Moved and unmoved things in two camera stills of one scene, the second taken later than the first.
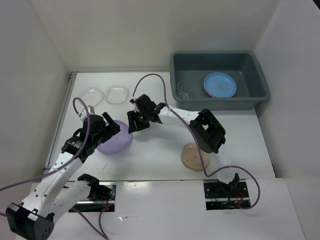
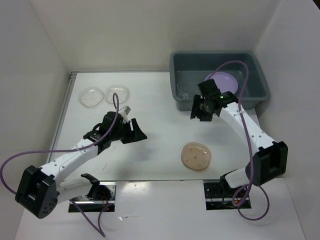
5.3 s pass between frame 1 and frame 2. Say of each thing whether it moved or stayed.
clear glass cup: stayed
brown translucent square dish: stayed
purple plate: moved
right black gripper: moved
